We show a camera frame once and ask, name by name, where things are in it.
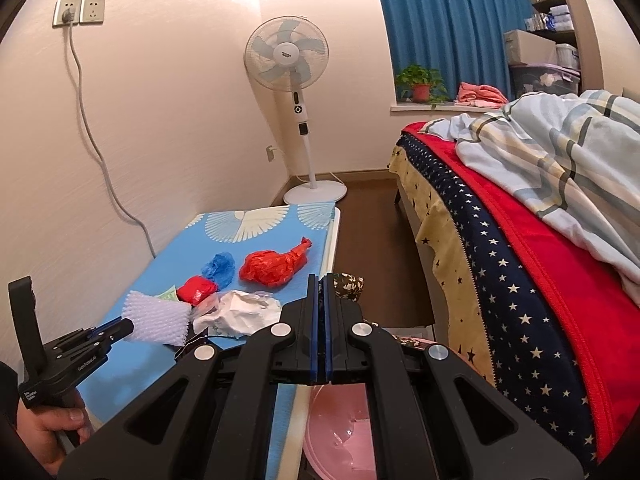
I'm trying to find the navy star bed sheet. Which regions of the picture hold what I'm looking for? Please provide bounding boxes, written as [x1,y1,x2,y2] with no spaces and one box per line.
[388,132,597,472]

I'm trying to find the person's left hand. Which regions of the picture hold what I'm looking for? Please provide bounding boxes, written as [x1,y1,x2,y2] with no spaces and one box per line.
[16,389,94,477]

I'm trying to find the cardboard box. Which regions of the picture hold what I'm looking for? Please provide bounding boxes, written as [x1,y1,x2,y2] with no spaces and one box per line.
[503,29,558,65]

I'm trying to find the white standing fan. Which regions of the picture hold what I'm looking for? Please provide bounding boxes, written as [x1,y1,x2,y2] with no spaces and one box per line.
[243,15,347,205]

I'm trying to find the purple foam fruit net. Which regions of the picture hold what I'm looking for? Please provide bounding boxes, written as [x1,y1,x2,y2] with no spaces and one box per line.
[122,290,192,347]

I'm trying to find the blue plastic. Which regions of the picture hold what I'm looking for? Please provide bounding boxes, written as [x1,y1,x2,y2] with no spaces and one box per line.
[201,252,235,289]

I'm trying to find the small red plastic bag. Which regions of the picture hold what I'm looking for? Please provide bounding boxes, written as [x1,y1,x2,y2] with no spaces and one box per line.
[177,275,218,307]

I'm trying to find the blue patterned table cloth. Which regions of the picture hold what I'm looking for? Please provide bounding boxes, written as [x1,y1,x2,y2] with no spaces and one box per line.
[77,201,342,480]

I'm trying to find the white wall socket pair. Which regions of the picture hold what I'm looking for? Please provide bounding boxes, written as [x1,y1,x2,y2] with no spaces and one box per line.
[52,0,106,28]

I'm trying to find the plaid light blue quilt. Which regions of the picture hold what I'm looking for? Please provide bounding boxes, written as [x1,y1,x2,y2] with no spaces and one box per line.
[421,90,639,300]

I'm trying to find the black gold patterned wrapper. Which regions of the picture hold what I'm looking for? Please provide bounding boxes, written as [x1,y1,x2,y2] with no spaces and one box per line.
[333,273,364,302]

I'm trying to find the white plastic jar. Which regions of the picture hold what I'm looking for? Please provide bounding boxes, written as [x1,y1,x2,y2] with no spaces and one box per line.
[555,44,580,70]

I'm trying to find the green snack wrapper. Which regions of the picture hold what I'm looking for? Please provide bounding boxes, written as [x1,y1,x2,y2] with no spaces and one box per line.
[157,286,179,301]

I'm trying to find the blue curtain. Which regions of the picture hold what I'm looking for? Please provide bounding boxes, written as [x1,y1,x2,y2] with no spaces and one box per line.
[381,0,532,99]

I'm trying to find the pink plastic trash basin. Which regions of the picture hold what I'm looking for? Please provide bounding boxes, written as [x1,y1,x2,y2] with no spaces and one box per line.
[301,336,476,480]

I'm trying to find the white paper bag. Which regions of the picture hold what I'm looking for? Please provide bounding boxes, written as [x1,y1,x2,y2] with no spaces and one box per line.
[192,290,282,339]

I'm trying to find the purple lidded storage bin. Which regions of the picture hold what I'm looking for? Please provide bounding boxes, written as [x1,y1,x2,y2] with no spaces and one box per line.
[509,64,580,98]

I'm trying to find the potted green plant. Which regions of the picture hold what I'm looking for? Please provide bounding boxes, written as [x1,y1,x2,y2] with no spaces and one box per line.
[395,63,449,104]

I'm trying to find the grey wall cable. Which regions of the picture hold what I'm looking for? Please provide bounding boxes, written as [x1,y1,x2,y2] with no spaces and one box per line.
[64,22,158,260]

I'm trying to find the large orange-red plastic bag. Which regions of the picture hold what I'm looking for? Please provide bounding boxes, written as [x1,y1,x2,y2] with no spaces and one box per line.
[239,237,312,288]

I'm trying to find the wooden bookshelf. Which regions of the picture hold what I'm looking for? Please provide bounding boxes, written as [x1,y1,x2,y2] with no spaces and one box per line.
[528,0,604,90]

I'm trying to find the pink folded clothes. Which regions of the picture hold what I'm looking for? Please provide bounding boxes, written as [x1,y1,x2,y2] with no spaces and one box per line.
[454,82,508,110]

